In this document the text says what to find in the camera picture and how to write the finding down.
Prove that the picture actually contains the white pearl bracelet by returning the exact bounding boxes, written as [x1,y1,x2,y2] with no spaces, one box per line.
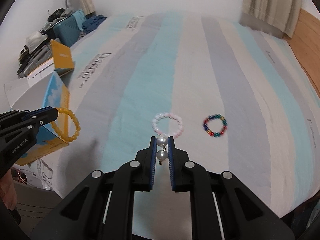
[156,134,169,166]

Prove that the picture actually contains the yellow bead bracelet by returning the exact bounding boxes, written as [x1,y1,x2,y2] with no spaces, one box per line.
[49,107,82,143]

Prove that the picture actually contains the person's left hand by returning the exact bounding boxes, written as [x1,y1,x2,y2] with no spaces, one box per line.
[0,170,17,210]

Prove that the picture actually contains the open white cardboard box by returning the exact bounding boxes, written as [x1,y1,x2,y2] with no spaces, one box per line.
[4,40,74,166]

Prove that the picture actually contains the grey hard suitcase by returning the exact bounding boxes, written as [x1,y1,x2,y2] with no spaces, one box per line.
[17,38,52,78]

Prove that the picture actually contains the teal hard suitcase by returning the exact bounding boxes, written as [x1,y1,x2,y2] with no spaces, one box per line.
[53,10,87,47]

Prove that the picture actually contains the blue folded clothes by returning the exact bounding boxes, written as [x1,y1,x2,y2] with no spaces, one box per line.
[82,15,107,34]

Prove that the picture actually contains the beige curtain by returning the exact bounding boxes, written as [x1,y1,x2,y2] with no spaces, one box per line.
[240,0,302,38]

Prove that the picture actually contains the multicolour glass bead bracelet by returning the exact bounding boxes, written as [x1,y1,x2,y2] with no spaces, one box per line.
[202,114,228,138]

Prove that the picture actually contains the pink white bead bracelet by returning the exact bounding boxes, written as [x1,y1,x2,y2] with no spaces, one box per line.
[151,112,185,139]

